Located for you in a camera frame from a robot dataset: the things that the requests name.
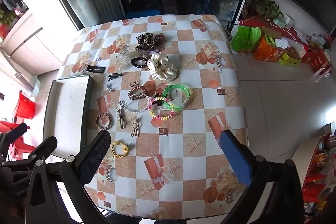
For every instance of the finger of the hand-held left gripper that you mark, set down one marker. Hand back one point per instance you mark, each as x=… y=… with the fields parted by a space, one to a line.
x=15 y=132
x=44 y=145

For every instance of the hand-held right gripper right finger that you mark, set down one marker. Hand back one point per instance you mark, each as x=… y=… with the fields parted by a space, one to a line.
x=236 y=158

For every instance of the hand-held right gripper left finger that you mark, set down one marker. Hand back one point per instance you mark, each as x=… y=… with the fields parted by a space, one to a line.
x=96 y=154

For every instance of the grey shallow tray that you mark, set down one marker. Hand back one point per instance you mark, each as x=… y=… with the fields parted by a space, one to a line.
x=65 y=108

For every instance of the silver charm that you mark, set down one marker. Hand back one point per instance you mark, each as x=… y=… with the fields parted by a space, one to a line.
x=109 y=87

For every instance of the green translucent bangle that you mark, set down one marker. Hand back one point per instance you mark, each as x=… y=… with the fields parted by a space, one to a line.
x=187 y=99

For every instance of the small black claw clip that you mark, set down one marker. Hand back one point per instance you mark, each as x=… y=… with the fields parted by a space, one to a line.
x=157 y=95

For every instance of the red plastic chair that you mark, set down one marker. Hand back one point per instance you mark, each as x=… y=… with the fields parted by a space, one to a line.
x=21 y=148

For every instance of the red bucket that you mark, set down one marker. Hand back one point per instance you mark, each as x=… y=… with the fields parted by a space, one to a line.
x=25 y=106

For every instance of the silver metal barrette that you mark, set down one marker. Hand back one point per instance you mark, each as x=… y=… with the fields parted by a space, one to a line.
x=121 y=119

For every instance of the cream loop hair clip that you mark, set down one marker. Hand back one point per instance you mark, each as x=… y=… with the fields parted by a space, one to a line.
x=135 y=132

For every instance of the pale grey basin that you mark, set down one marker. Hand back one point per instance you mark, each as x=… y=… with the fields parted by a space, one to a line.
x=35 y=87

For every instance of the black alligator hair clip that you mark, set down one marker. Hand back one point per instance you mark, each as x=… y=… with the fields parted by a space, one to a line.
x=114 y=76

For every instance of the shelf of red goods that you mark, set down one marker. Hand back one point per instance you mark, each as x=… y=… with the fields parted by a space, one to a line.
x=315 y=182

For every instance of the black snap hair clip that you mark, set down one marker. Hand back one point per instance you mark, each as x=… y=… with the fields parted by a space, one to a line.
x=95 y=69

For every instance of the white cabinet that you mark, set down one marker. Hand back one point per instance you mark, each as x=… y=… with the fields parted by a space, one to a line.
x=31 y=48

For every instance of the purple bead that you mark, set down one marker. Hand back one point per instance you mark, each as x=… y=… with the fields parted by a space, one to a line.
x=98 y=59

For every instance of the clear claw hair clip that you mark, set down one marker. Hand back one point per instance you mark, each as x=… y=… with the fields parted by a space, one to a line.
x=126 y=61

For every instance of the orange gift bag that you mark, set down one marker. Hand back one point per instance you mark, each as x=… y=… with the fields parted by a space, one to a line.
x=265 y=52

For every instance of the cream polka dot scrunchie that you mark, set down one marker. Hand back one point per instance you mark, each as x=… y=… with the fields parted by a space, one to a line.
x=160 y=64

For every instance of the yellow green box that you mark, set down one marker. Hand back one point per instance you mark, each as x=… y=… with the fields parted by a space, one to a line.
x=288 y=60

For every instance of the potted plant red pot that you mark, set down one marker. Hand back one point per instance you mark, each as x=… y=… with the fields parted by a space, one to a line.
x=5 y=19

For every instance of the green bag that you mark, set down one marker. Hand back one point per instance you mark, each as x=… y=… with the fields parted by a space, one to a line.
x=245 y=39

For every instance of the leopard print scrunchie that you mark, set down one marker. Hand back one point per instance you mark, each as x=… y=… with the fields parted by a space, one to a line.
x=147 y=40

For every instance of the red box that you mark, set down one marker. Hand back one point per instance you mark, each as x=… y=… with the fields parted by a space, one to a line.
x=316 y=60

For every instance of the blue chair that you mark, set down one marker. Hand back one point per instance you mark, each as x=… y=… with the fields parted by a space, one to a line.
x=141 y=14

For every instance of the green potted plant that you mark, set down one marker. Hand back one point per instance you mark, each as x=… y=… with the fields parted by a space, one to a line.
x=265 y=6

